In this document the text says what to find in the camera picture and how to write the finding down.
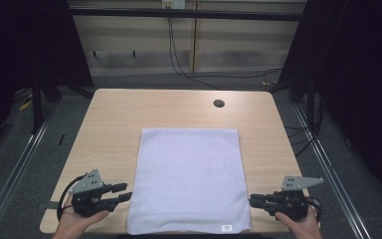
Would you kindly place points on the black stand post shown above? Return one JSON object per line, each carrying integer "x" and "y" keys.
{"x": 311, "y": 106}
{"x": 37, "y": 106}

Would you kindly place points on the black horizontal frame bar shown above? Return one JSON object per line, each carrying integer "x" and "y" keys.
{"x": 185, "y": 14}

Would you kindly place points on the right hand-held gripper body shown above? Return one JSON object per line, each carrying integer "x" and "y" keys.
{"x": 290, "y": 202}

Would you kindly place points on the yellow floor object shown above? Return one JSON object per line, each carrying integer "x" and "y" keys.
{"x": 26, "y": 105}

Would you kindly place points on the metal floor rail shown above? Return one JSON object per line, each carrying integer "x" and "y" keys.
{"x": 331, "y": 166}
{"x": 16, "y": 169}

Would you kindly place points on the person's right hand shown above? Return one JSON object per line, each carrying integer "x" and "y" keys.
{"x": 303, "y": 229}

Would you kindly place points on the person's left hand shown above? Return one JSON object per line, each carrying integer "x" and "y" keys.
{"x": 76, "y": 224}

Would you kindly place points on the dark curtain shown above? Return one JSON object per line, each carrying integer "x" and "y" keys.
{"x": 361, "y": 83}
{"x": 20, "y": 49}

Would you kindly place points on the white wall socket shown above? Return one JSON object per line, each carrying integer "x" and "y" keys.
{"x": 174, "y": 3}

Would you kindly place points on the white towel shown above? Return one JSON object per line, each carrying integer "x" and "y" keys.
{"x": 189, "y": 179}

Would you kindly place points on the small black floor object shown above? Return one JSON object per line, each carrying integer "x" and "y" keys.
{"x": 61, "y": 139}

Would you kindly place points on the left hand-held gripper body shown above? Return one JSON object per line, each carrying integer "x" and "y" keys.
{"x": 89, "y": 202}

